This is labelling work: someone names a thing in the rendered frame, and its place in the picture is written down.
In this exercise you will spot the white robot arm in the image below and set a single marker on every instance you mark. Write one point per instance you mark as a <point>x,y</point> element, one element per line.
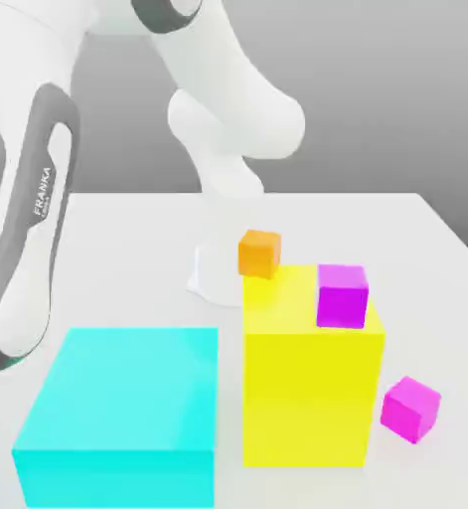
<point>225,99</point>

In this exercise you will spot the small orange cube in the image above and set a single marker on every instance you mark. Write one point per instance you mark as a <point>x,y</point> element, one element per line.
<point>257,254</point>

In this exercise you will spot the small magenta cube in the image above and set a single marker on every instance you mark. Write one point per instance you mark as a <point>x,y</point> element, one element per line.
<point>341,302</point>
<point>408,409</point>

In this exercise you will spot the large yellow box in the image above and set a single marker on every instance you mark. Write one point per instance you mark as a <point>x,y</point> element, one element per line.
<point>305,389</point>

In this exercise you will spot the large cyan box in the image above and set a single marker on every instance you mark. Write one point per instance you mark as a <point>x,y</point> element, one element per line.
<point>130,397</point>

